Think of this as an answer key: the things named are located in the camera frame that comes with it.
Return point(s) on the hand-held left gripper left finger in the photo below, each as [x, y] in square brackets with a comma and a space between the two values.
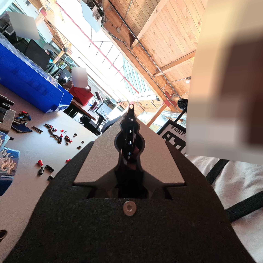
[96, 162]

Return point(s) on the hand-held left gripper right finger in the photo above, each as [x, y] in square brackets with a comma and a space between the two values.
[162, 162]

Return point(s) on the scattered mixed lego pieces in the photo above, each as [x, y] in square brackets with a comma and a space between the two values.
[59, 136]

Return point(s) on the black lego pin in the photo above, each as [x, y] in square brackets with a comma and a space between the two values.
[50, 168]
[50, 177]
[41, 171]

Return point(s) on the red lego connector peg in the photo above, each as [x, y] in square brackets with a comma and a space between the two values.
[40, 163]

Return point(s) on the pile of black lego pieces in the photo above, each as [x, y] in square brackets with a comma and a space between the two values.
[21, 120]

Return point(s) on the partly built lego truck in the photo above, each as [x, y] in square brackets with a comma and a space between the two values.
[8, 162]

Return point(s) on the black ribbed lamp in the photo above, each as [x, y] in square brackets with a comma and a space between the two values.
[182, 103]

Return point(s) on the black office chair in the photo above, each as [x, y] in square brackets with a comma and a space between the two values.
[99, 122]

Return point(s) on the red bag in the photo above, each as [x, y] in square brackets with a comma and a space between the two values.
[81, 95]

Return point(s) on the blue plastic bin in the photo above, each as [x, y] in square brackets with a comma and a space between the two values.
[28, 82]

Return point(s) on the red ceiling pipe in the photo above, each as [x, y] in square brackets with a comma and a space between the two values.
[98, 49]

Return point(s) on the ceiling heater unit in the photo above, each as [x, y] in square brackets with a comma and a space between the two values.
[92, 16]

